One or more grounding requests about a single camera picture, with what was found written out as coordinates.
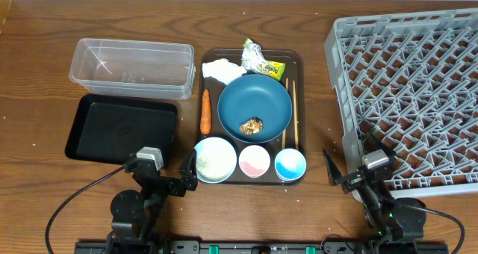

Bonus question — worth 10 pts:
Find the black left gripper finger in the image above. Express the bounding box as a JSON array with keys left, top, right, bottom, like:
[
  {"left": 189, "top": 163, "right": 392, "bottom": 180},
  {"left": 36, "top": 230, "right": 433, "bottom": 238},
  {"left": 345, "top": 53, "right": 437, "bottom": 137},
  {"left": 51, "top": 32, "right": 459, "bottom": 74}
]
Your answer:
[
  {"left": 179, "top": 149, "right": 198, "bottom": 191},
  {"left": 122, "top": 155, "right": 140, "bottom": 173}
]

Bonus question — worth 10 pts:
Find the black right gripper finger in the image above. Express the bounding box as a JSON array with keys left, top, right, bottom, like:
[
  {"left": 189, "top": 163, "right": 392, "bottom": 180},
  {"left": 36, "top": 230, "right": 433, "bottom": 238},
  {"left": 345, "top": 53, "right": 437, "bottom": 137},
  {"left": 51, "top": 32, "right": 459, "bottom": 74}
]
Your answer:
[
  {"left": 323, "top": 149, "right": 343, "bottom": 186},
  {"left": 367, "top": 132, "right": 396, "bottom": 161}
]

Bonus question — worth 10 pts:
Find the light blue cup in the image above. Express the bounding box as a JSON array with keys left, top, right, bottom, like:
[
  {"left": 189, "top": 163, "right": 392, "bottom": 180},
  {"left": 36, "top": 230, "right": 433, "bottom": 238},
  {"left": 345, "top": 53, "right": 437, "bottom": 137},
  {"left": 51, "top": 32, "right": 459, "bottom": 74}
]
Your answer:
[{"left": 274, "top": 149, "right": 307, "bottom": 182}]

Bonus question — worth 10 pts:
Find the small pink cup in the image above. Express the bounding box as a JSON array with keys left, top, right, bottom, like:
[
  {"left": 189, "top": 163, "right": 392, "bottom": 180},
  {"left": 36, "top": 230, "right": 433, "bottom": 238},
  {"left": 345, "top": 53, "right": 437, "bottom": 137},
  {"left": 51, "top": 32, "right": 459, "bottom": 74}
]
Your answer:
[{"left": 238, "top": 145, "right": 271, "bottom": 178}]

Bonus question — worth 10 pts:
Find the large blue bowl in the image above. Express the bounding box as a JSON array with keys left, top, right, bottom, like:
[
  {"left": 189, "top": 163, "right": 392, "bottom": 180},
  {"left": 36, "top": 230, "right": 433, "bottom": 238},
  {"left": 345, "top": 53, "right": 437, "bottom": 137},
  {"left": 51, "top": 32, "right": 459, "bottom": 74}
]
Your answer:
[{"left": 217, "top": 74, "right": 293, "bottom": 143}]

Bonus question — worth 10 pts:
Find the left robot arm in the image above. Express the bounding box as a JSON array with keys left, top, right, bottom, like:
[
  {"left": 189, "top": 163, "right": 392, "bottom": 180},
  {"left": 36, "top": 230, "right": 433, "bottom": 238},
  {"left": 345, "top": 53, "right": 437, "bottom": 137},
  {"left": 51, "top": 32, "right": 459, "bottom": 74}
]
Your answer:
[{"left": 106, "top": 147, "right": 198, "bottom": 253}]

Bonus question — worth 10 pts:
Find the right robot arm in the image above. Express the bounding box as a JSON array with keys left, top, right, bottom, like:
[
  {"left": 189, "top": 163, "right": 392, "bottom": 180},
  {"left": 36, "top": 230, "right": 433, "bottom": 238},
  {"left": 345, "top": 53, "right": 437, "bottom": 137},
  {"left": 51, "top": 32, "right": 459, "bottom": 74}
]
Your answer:
[{"left": 323, "top": 134, "right": 426, "bottom": 253}]

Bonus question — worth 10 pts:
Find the grey dishwasher rack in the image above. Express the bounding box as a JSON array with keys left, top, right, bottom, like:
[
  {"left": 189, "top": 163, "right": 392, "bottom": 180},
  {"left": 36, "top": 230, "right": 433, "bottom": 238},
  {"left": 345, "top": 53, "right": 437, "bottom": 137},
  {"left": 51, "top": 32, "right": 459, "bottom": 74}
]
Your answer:
[{"left": 324, "top": 8, "right": 477, "bottom": 197}]

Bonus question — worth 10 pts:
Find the light blue rice plate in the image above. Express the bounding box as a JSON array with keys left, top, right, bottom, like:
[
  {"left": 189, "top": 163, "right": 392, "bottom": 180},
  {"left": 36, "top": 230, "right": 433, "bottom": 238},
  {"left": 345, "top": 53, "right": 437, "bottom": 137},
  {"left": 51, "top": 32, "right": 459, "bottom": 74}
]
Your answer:
[{"left": 194, "top": 137, "right": 237, "bottom": 184}]

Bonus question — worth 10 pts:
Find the black plastic tray bin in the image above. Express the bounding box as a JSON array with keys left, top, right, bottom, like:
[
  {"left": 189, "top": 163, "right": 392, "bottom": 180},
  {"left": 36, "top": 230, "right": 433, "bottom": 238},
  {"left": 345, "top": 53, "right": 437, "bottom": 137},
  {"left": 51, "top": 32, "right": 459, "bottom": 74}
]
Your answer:
[{"left": 64, "top": 94, "right": 177, "bottom": 164}]

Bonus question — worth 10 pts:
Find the orange carrot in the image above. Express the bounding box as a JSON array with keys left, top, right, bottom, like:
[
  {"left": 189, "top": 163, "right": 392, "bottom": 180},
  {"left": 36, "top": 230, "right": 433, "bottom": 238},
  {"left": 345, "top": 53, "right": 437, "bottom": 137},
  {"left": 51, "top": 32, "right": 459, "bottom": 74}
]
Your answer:
[{"left": 200, "top": 89, "right": 212, "bottom": 134}]

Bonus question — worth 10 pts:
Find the right wooden chopstick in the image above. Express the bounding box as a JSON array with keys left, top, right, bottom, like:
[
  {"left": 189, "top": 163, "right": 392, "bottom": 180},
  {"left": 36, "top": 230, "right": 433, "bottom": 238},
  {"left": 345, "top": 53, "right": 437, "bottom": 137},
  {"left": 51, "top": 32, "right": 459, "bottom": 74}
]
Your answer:
[{"left": 293, "top": 80, "right": 299, "bottom": 151}]

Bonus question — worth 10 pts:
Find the brown food scrap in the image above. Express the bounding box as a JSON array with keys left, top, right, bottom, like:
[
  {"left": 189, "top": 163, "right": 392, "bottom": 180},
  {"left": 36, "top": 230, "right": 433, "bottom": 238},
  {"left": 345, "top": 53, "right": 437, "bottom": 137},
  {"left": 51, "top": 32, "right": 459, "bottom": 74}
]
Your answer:
[{"left": 240, "top": 118, "right": 264, "bottom": 136}]

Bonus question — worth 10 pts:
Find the dark brown serving tray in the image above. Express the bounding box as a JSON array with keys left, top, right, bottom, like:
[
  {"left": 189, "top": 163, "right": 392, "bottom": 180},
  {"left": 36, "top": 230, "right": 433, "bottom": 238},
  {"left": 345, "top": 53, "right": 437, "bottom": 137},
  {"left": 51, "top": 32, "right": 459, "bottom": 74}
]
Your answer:
[{"left": 195, "top": 49, "right": 308, "bottom": 186}]

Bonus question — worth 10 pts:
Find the clear plastic bin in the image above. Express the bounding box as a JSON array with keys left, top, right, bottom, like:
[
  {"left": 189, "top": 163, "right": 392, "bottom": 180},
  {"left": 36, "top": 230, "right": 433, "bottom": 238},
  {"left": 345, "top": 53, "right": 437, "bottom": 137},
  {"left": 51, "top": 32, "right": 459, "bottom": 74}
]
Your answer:
[{"left": 69, "top": 38, "right": 196, "bottom": 99}]

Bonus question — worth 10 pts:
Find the crumpled white napkin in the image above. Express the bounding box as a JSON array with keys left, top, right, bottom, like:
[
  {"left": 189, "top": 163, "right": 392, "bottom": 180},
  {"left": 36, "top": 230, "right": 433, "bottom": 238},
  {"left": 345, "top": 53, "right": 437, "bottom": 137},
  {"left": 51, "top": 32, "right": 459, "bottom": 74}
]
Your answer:
[{"left": 202, "top": 58, "right": 247, "bottom": 85}]

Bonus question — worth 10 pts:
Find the foil snack wrapper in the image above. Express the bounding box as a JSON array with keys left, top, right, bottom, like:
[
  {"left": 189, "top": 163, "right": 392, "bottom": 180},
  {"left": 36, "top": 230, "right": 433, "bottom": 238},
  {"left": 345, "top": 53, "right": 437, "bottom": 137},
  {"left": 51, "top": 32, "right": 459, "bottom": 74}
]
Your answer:
[{"left": 241, "top": 38, "right": 286, "bottom": 81}]

